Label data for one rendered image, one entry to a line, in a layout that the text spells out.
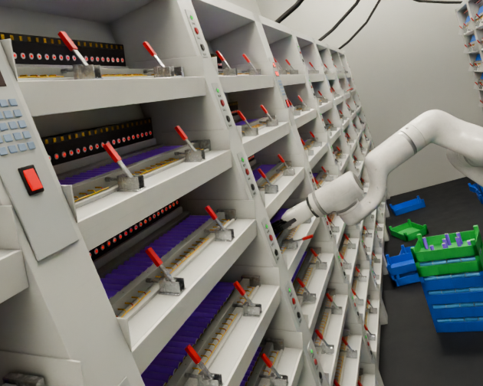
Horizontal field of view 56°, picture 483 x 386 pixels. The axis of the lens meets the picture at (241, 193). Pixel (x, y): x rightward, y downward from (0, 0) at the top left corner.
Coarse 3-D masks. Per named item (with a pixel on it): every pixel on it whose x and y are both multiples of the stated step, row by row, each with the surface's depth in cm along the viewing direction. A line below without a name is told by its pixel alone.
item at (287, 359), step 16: (272, 336) 124; (288, 336) 122; (256, 352) 118; (272, 352) 121; (288, 352) 121; (256, 368) 111; (272, 368) 107; (288, 368) 114; (240, 384) 107; (256, 384) 107; (272, 384) 108; (288, 384) 108
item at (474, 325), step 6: (438, 324) 234; (444, 324) 232; (450, 324) 231; (456, 324) 229; (462, 324) 227; (468, 324) 226; (474, 324) 224; (480, 324) 223; (438, 330) 235; (444, 330) 233; (450, 330) 231; (456, 330) 230; (462, 330) 228; (468, 330) 227; (474, 330) 225; (480, 330) 224
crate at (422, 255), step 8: (464, 232) 232; (472, 232) 230; (432, 240) 242; (440, 240) 240; (464, 240) 234; (472, 240) 213; (480, 240) 224; (416, 248) 237; (424, 248) 243; (440, 248) 235; (448, 248) 219; (456, 248) 218; (464, 248) 216; (472, 248) 214; (416, 256) 229; (424, 256) 227; (432, 256) 224; (440, 256) 223; (448, 256) 220; (456, 256) 219; (464, 256) 217
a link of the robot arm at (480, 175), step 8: (448, 152) 148; (456, 152) 144; (448, 160) 151; (456, 160) 145; (464, 160) 141; (456, 168) 151; (464, 168) 147; (472, 168) 146; (480, 168) 145; (472, 176) 147; (480, 176) 146; (480, 184) 146
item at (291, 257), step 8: (288, 200) 186; (296, 200) 185; (304, 200) 184; (280, 208) 188; (304, 224) 167; (312, 224) 168; (296, 232) 159; (304, 232) 159; (312, 232) 168; (304, 240) 153; (304, 248) 153; (288, 256) 138; (296, 256) 139; (288, 264) 132; (296, 264) 139; (288, 272) 129
